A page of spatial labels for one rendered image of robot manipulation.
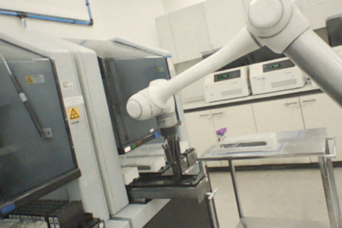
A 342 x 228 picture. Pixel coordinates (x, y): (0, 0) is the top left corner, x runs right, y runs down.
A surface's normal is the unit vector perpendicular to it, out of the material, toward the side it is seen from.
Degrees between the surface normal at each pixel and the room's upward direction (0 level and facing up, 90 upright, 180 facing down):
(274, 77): 90
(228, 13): 90
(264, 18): 84
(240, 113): 90
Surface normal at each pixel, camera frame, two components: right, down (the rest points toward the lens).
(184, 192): -0.46, 0.15
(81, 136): 0.87, -0.15
